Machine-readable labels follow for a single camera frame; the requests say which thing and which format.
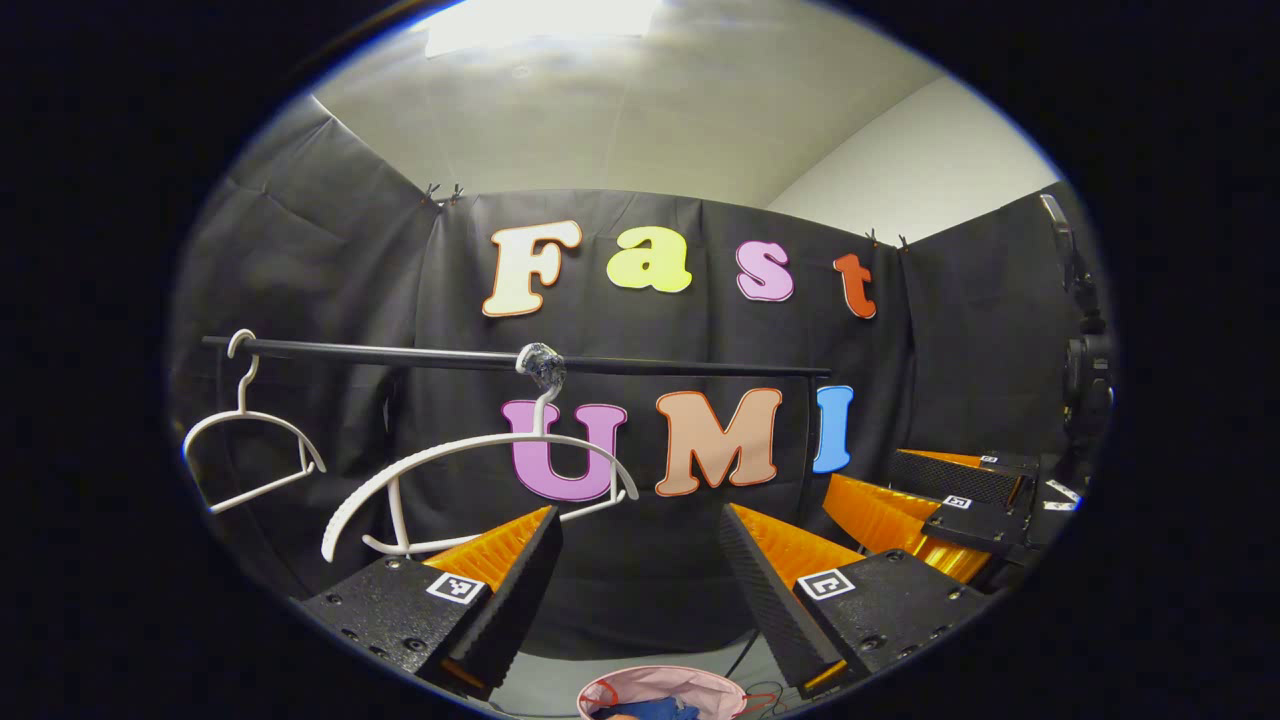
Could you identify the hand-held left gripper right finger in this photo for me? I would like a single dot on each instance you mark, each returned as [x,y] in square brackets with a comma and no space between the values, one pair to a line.
[770,610]

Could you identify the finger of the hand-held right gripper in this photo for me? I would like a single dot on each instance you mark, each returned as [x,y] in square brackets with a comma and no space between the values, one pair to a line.
[950,478]
[975,525]

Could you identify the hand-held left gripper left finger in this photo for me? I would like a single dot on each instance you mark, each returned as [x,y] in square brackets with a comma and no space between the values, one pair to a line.
[515,600]

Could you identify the pink laundry hamper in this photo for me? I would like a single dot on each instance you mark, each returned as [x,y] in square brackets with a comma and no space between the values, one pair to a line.
[660,682]

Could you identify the white hanger with taped hook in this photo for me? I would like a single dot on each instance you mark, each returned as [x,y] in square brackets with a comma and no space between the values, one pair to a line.
[540,362]

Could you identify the plain white clothes hanger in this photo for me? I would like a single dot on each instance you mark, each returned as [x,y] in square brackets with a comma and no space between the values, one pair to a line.
[243,412]

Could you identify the black backdrop cloth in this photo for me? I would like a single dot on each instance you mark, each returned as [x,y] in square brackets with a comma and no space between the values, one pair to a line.
[330,260]

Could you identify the ceiling light panel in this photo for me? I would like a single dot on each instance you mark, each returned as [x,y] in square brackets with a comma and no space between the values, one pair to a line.
[540,25]

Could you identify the black clothes rail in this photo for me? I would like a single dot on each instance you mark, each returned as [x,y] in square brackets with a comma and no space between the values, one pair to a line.
[400,354]

